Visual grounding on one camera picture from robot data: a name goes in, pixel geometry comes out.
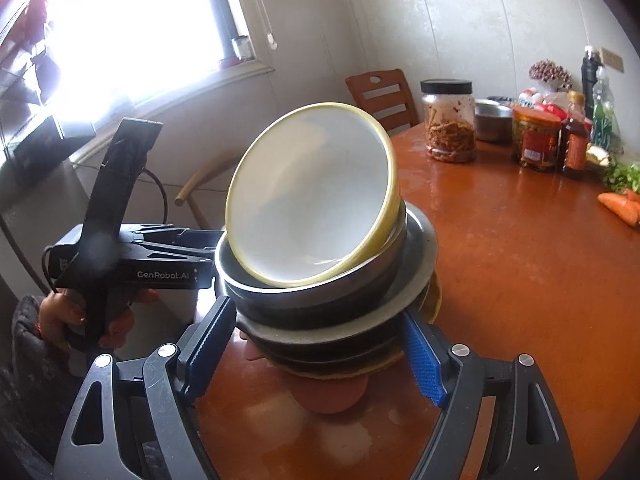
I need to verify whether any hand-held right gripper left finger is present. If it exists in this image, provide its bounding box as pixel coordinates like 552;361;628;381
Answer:
52;296;238;480

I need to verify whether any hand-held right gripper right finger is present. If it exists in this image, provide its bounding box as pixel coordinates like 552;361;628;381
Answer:
400;307;581;480

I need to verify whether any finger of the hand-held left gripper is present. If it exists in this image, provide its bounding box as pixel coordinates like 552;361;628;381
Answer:
142;247;221;267
131;226;224;251

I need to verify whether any deep steel bowl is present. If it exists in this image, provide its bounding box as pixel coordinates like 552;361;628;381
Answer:
215;195;408;301
222;240;408;318

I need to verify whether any yellow plastic plate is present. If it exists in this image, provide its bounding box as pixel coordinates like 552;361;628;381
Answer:
295;270;443;381

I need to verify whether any red plastic plate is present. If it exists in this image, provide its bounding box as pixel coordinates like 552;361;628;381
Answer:
239;327;368;415

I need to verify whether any large steel bowl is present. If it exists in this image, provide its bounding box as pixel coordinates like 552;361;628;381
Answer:
237;205;438;361

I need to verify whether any yellow enamel bowl with handle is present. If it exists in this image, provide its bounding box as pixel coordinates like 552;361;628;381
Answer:
225;101;403;289

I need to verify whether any person's left forearm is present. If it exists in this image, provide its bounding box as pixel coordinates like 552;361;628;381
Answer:
0;295;68;480

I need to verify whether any person's left hand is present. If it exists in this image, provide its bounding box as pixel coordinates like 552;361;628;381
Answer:
37;287;160;353

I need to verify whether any curved wooden armchair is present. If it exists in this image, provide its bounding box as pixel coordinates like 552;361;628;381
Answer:
174;152;246;231

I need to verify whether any black box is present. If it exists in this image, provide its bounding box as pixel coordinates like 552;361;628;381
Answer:
10;115;96;171

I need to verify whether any small grey container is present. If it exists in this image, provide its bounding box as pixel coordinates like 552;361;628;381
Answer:
230;35;255;63

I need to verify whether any window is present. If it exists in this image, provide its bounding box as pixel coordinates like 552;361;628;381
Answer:
0;0;276;161

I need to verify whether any glass jar with black lid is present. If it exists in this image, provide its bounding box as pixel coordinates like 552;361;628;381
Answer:
420;79;477;163

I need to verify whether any red jar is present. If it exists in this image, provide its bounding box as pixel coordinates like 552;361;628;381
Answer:
511;106;562;173

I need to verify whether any small steel basin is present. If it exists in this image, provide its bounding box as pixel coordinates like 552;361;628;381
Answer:
472;99;516;142

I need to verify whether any brown slatted wooden chair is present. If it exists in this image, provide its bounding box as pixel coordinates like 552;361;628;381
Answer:
345;68;420;136

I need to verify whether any brown sauce bottle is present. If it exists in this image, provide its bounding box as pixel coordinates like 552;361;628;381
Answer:
559;91;591;181

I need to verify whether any yellow food packet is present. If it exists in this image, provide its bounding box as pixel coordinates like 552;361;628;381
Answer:
586;142;613;168

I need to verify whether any bundle of green vegetables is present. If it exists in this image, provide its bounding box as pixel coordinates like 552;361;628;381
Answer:
602;160;640;196

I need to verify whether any red food packet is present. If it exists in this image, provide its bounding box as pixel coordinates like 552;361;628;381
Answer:
517;87;571;116

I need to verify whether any clear plastic bottle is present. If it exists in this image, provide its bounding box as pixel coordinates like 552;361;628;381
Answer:
591;67;623;153

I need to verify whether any decorative flower bunch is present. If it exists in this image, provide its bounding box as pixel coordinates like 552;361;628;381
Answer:
528;60;572;92

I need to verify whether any black bottle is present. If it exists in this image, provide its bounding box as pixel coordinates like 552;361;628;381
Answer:
580;46;601;121

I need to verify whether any black cable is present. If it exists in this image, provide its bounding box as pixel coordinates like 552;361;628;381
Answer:
132;166;169;226

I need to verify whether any wall socket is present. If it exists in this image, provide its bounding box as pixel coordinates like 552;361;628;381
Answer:
600;47;626;73

